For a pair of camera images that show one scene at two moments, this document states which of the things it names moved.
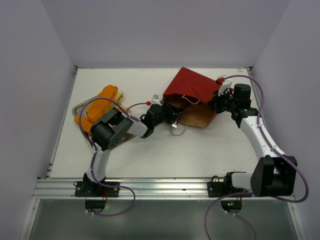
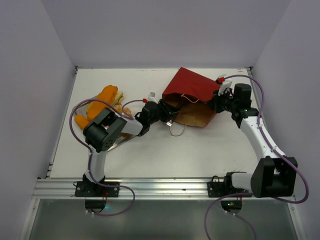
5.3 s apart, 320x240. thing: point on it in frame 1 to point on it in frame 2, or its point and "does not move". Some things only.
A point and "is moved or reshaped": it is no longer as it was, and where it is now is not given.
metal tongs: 175,124 is moved or reshaped
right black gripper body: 217,102 does not move
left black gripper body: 169,113 does not move
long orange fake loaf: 86,124 does not move
